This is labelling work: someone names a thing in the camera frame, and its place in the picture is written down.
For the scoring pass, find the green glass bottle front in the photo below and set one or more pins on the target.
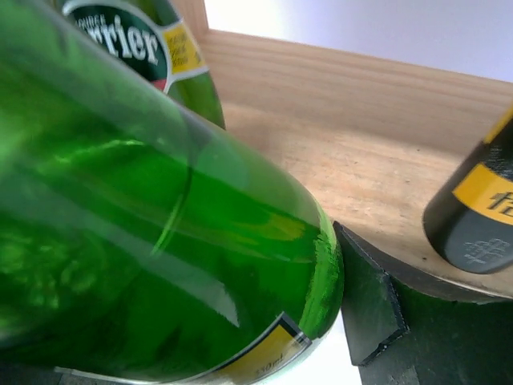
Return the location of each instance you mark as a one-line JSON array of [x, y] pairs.
[[140, 242]]

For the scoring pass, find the black can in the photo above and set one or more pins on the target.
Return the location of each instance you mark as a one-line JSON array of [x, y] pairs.
[[468, 222]]

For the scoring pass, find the green glass bottle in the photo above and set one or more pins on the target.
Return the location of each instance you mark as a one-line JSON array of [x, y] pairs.
[[140, 242], [152, 38]]

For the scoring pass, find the wooden two-tier shelf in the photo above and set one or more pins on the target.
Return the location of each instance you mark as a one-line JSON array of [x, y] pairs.
[[372, 139]]

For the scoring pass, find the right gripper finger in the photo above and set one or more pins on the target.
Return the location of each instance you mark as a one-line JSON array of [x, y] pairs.
[[370, 307]]

